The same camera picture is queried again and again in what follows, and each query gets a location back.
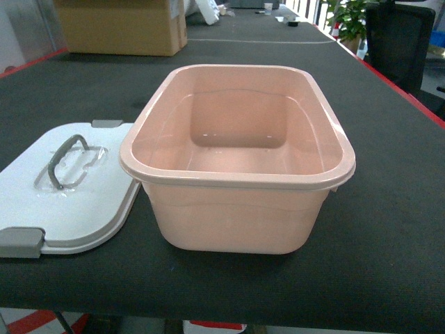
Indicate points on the white box lid grey handle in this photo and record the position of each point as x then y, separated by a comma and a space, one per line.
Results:
67, 192

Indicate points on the black office chair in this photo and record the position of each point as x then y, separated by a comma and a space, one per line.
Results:
398, 37

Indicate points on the black mat on table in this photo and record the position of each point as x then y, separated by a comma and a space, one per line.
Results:
374, 260

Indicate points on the pink plastic box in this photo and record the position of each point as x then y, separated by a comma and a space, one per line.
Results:
238, 158

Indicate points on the brown cardboard box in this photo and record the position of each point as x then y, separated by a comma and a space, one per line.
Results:
136, 28

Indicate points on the green potted plant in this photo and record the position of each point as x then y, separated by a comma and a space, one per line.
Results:
346, 21

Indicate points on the red metal frame table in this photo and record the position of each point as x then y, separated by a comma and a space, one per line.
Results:
67, 87

